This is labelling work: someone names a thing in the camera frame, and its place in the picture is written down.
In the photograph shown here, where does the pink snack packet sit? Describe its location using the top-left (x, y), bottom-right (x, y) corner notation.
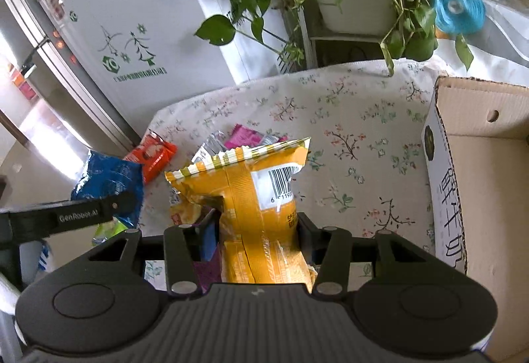
top-left (225, 124), bottom-right (266, 150)

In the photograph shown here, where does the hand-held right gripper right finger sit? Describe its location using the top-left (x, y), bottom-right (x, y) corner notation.
top-left (295, 212), bottom-right (430, 296)

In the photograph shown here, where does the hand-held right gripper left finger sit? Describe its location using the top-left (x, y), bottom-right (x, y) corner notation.
top-left (88, 208), bottom-right (222, 296)

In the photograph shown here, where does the white rectangular planter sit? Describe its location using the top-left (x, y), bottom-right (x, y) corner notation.
top-left (315, 0), bottom-right (398, 34)

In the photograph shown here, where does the blue snack bag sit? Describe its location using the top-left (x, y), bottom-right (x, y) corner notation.
top-left (70, 150), bottom-right (145, 232)

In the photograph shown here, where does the blue tape roll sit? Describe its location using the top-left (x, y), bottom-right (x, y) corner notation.
top-left (432, 0), bottom-right (487, 34)

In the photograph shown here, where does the orange snack bag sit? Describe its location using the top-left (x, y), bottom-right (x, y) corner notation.
top-left (164, 137), bottom-right (319, 293)

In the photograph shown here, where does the cardboard box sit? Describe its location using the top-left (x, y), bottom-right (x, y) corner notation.
top-left (422, 76), bottom-right (529, 363)

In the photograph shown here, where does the red snack packet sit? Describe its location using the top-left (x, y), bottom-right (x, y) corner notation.
top-left (123, 131), bottom-right (178, 184)

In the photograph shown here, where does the silver snack packet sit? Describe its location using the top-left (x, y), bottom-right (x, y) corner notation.
top-left (191, 131), bottom-right (229, 165)

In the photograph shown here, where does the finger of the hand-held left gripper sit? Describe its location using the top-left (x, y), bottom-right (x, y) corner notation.
top-left (99, 191), bottom-right (135, 223)

